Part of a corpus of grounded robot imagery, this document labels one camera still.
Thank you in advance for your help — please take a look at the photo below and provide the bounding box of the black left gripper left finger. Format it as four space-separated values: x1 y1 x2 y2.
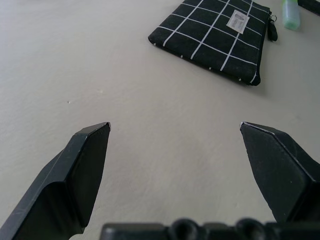
0 121 112 240

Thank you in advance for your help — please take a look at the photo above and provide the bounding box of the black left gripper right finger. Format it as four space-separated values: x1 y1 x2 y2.
239 121 320 224

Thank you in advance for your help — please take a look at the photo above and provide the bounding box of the light green plastic tube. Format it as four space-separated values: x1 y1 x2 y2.
281 0 301 30

